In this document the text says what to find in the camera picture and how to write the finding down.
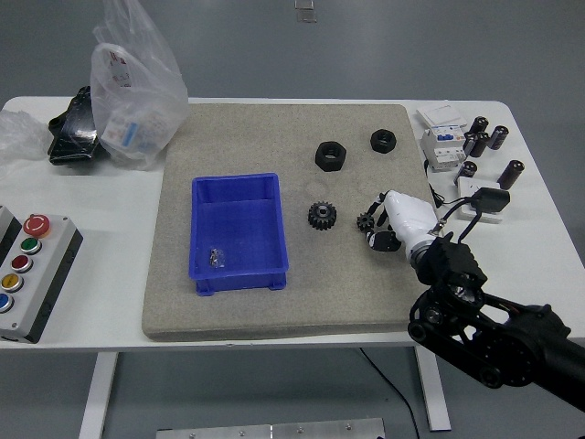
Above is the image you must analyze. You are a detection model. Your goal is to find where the red emergency stop button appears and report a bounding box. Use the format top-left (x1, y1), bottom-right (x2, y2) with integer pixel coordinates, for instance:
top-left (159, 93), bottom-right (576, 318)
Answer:
top-left (22, 213), bottom-right (51, 237)

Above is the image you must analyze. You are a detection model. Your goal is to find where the clear floor fixture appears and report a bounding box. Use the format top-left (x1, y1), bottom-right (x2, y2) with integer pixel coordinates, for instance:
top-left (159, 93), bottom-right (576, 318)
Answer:
top-left (294, 0), bottom-right (317, 23)

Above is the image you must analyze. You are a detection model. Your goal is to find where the black power adapter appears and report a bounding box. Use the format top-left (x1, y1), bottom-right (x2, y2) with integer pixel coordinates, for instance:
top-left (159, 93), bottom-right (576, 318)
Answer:
top-left (470, 187), bottom-right (511, 214)

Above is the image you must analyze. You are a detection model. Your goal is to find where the white table leg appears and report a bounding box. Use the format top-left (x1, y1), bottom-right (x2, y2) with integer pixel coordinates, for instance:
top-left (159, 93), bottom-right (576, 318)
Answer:
top-left (78, 351), bottom-right (119, 439)
top-left (413, 346), bottom-right (452, 432)

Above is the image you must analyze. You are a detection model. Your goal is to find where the large black gear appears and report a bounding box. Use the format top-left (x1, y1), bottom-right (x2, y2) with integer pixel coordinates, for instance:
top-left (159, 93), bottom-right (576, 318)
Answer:
top-left (307, 201), bottom-right (338, 231)

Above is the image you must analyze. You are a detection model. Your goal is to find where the white right table leg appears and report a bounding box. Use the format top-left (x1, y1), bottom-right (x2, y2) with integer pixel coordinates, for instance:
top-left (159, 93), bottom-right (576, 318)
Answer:
top-left (413, 346), bottom-right (452, 432)

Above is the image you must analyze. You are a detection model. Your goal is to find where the silver metal plate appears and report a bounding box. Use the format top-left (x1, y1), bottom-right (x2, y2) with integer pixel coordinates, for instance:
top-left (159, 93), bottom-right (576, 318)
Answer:
top-left (155, 417), bottom-right (386, 439)

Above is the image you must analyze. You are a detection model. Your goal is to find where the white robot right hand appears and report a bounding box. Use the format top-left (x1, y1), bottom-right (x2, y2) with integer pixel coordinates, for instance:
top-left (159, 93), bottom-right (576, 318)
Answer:
top-left (364, 188), bottom-right (441, 257)

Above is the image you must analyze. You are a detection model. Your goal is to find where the flat white carton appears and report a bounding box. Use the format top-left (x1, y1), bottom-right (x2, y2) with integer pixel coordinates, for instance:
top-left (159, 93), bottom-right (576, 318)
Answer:
top-left (416, 103), bottom-right (468, 133)

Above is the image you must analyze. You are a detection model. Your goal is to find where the large black hex nut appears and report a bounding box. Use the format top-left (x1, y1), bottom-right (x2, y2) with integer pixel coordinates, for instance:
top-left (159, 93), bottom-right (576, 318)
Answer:
top-left (314, 141), bottom-right (347, 172)

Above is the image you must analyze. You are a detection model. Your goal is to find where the white left table leg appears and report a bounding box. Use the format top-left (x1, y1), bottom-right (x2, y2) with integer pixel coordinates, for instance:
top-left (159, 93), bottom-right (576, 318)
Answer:
top-left (78, 351), bottom-right (119, 439)

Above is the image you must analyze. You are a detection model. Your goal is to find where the grey-brown mat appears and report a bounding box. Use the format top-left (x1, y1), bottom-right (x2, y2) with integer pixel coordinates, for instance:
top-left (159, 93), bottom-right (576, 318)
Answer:
top-left (141, 103), bottom-right (458, 342)

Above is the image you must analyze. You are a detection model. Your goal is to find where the small black hex nut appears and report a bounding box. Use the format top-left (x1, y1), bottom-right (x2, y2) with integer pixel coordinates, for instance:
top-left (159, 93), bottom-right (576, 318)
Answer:
top-left (369, 129), bottom-right (398, 154)

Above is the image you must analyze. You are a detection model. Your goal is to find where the thin black adapter cord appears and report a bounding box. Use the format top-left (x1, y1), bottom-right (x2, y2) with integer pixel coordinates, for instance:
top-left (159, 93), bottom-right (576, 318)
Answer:
top-left (423, 159), bottom-right (474, 211)

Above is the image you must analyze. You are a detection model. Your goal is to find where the crumpled clear plastic wrap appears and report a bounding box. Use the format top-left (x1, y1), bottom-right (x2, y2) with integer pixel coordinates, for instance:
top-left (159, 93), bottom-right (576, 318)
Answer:
top-left (0, 109), bottom-right (56, 177)

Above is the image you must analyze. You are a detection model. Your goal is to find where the grey push-button control box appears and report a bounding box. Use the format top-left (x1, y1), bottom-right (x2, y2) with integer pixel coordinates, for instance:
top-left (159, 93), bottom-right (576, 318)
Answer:
top-left (0, 213), bottom-right (84, 344)

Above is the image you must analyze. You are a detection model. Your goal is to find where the white circuit breaker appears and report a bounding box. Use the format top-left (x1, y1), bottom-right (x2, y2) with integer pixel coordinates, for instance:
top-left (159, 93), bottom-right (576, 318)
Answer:
top-left (420, 125), bottom-right (467, 174)

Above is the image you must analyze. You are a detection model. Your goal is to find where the black floor cable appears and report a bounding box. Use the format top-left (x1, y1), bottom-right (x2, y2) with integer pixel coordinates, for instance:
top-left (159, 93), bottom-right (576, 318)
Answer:
top-left (358, 347), bottom-right (420, 439)

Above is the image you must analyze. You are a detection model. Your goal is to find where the clear plastic bag with boxes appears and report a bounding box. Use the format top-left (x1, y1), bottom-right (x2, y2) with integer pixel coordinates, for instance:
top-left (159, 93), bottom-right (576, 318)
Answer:
top-left (90, 0), bottom-right (189, 171)

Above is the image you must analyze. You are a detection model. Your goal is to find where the black wrapped machine part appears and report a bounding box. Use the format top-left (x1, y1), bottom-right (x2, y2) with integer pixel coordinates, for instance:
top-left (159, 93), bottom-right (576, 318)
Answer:
top-left (48, 85), bottom-right (111, 166)

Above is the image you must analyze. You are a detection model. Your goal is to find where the blue plastic box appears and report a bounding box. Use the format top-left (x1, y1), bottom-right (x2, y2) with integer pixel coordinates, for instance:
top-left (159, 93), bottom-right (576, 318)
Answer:
top-left (188, 172), bottom-right (290, 296)

